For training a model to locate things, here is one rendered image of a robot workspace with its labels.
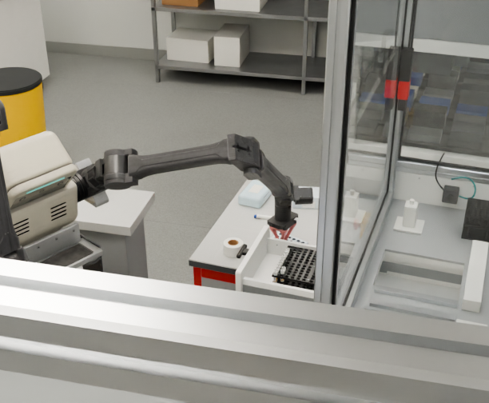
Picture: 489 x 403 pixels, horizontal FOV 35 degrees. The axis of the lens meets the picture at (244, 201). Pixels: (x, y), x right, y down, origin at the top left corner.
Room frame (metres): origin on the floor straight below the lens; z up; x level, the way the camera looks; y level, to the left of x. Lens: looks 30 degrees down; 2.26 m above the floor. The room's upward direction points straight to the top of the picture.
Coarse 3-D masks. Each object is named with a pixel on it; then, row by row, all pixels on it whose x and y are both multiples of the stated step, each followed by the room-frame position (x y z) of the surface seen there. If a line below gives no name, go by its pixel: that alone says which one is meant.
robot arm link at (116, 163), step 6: (108, 156) 1.96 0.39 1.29; (114, 156) 1.95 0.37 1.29; (120, 156) 1.96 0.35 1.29; (126, 156) 1.97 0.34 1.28; (96, 162) 1.98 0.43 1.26; (102, 162) 1.97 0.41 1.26; (108, 162) 1.95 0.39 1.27; (114, 162) 1.94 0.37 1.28; (120, 162) 1.94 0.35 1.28; (126, 162) 1.95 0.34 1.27; (96, 168) 1.97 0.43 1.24; (102, 168) 1.98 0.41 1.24; (108, 168) 1.93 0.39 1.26; (114, 168) 1.93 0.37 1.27; (120, 168) 1.93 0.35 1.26; (126, 168) 1.94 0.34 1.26; (96, 174) 1.96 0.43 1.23; (102, 174) 1.94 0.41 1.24
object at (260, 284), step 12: (276, 240) 2.13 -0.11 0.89; (276, 252) 2.12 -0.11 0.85; (300, 252) 2.10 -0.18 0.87; (264, 264) 2.07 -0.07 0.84; (276, 264) 2.07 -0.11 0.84; (264, 276) 2.00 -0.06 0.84; (252, 288) 1.90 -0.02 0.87; (264, 288) 1.89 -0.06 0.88; (276, 288) 1.87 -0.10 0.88; (288, 288) 1.86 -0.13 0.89; (300, 288) 1.86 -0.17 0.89; (312, 300) 1.83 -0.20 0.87
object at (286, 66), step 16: (160, 0) 6.08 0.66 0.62; (208, 0) 6.08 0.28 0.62; (272, 0) 6.07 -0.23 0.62; (288, 0) 6.07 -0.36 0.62; (304, 0) 5.61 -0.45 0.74; (320, 0) 6.06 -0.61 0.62; (240, 16) 5.73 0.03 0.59; (256, 16) 5.70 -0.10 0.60; (272, 16) 5.67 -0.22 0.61; (288, 16) 5.64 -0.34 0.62; (304, 16) 5.61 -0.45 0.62; (320, 16) 5.62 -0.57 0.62; (304, 32) 5.61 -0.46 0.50; (304, 48) 5.61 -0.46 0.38; (160, 64) 5.91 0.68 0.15; (176, 64) 5.91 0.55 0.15; (192, 64) 5.91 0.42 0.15; (208, 64) 5.90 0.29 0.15; (256, 64) 5.90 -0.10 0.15; (272, 64) 5.90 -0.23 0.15; (288, 64) 5.90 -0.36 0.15; (304, 64) 5.61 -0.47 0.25; (320, 64) 5.89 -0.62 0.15; (160, 80) 5.91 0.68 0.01; (304, 80) 5.61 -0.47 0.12; (320, 80) 5.58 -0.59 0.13
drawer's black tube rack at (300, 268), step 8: (296, 248) 2.07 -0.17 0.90; (288, 256) 2.02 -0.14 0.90; (296, 256) 2.03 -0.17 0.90; (304, 256) 2.02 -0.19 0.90; (312, 256) 2.02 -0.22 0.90; (288, 264) 1.98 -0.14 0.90; (296, 264) 1.98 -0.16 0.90; (304, 264) 1.98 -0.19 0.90; (312, 264) 1.98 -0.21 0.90; (288, 272) 1.98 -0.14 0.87; (296, 272) 1.93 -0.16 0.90; (304, 272) 1.93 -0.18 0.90; (312, 272) 1.93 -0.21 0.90; (288, 280) 1.94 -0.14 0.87; (296, 280) 1.89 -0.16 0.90; (304, 280) 1.90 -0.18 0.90; (312, 280) 1.89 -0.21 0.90; (304, 288) 1.90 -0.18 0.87; (312, 288) 1.89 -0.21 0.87
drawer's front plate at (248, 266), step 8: (264, 232) 2.12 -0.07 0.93; (256, 240) 2.07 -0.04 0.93; (264, 240) 2.12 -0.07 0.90; (256, 248) 2.04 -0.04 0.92; (264, 248) 2.12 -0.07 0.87; (248, 256) 1.98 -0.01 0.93; (256, 256) 2.04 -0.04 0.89; (264, 256) 2.12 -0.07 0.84; (248, 264) 1.96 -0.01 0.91; (256, 264) 2.04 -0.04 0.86; (240, 272) 1.90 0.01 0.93; (248, 272) 1.96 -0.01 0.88; (240, 280) 1.89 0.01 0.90; (240, 288) 1.89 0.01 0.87
